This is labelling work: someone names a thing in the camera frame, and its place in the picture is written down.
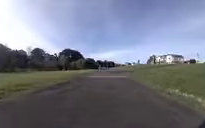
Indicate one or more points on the grass slope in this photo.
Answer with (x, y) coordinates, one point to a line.
(180, 78)

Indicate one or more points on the row of dark trees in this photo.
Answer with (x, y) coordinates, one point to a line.
(40, 60)

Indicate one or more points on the grass field with trees behind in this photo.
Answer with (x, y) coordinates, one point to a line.
(26, 81)

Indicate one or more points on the small tree beside house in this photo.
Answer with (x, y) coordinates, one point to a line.
(151, 60)

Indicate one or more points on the dark asphalt path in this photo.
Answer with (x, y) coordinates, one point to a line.
(100, 103)

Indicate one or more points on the pale two-storey house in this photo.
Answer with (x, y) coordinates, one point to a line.
(170, 59)

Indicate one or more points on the pale bollard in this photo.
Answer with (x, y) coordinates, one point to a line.
(107, 66)
(99, 67)

